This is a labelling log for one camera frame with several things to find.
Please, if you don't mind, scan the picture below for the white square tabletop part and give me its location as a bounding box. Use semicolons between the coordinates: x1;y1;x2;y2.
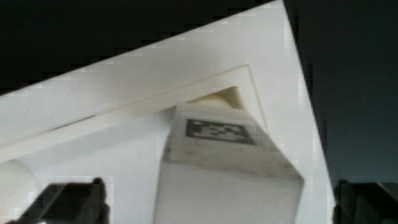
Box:
0;1;334;224

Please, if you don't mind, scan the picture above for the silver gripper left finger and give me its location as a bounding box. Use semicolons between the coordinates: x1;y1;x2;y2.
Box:
5;178;110;224

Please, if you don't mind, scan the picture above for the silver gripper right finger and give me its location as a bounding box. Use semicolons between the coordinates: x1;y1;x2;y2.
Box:
332;180;398;224

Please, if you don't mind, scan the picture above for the white leg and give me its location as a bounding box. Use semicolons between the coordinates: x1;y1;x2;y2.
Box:
151;102;306;224

